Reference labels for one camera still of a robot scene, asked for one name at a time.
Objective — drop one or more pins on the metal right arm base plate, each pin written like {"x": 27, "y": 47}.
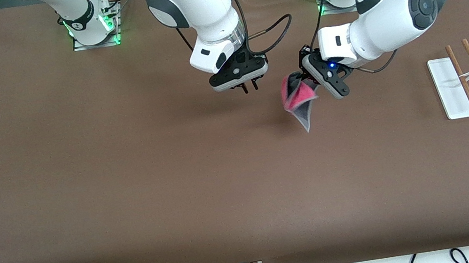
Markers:
{"x": 96, "y": 45}

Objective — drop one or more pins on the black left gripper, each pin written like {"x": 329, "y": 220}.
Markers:
{"x": 304, "y": 57}

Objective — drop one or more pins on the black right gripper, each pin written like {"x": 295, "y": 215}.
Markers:
{"x": 249, "y": 85}

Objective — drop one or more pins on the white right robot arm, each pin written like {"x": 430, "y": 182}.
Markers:
{"x": 199, "y": 8}

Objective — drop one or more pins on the pink and grey towel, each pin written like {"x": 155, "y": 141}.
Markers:
{"x": 298, "y": 99}

